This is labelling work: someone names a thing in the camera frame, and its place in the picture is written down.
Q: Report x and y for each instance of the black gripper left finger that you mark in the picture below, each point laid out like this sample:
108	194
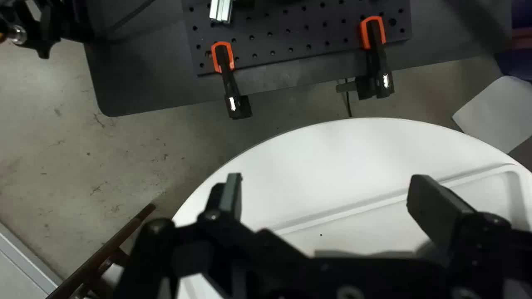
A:
226	196

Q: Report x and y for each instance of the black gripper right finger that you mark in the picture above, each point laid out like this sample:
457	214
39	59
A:
435	209

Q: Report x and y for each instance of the white plastic tray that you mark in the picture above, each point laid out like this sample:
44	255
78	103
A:
382	226

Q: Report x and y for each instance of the white round table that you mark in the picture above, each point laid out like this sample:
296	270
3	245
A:
325	164

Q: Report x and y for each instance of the orange black clamp right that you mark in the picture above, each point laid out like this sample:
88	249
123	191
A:
377	79

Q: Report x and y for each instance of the orange black clamp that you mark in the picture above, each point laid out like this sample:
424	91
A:
377	79
224	64

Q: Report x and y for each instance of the orange black clamp left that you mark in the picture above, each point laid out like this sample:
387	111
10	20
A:
224	64

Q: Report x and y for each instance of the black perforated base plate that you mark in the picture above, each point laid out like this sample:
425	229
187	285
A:
264	31

